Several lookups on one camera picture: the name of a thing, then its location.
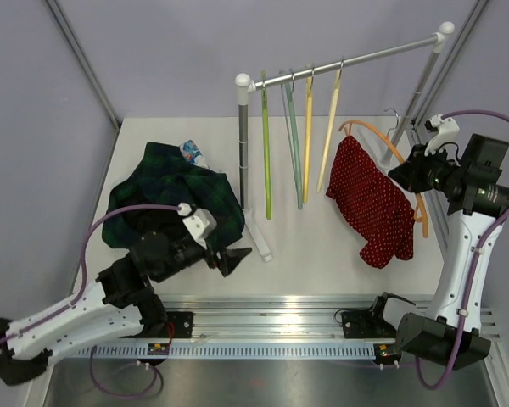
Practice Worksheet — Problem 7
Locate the orange hanger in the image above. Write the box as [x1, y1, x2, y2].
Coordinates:
[337, 119, 429, 239]

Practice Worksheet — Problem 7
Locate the dark green plaid garment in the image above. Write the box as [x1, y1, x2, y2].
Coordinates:
[102, 142, 245, 251]

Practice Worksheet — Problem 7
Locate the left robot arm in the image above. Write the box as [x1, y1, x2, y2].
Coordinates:
[0, 232, 252, 386]

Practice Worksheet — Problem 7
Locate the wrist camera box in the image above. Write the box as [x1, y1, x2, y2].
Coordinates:
[424, 114, 460, 156]
[177, 203, 217, 249]

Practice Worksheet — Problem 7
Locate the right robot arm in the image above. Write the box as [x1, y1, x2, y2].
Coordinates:
[367, 134, 509, 370]

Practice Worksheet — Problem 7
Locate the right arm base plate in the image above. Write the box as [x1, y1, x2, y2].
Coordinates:
[334, 309, 396, 339]

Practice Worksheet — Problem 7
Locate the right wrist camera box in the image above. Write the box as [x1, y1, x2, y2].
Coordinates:
[424, 114, 460, 156]

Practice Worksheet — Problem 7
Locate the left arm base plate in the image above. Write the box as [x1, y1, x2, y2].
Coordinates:
[149, 311, 195, 339]

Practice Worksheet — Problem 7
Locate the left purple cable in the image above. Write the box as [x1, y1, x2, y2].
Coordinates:
[0, 203, 186, 398]

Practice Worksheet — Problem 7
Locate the blue floral skirt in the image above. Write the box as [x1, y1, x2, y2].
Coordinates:
[179, 140, 210, 169]

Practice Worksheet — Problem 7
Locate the white clothes rack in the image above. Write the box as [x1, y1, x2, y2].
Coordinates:
[232, 20, 456, 262]

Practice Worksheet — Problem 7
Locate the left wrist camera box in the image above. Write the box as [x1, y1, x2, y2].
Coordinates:
[177, 203, 217, 249]

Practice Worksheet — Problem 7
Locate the white slotted cable duct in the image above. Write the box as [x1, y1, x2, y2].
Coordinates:
[75, 342, 375, 360]

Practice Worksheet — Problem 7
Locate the pale mint hanger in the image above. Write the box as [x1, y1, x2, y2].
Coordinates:
[281, 71, 303, 210]

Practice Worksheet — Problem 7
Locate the yellow hanger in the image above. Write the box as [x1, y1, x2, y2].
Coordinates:
[302, 75, 313, 204]

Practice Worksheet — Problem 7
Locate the red polka dot garment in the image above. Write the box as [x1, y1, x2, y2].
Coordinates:
[326, 136, 415, 269]

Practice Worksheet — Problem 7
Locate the lime green hanger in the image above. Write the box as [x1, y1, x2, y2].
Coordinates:
[260, 84, 272, 220]

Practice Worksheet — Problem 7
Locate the cream hanger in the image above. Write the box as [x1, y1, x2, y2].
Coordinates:
[316, 66, 343, 193]

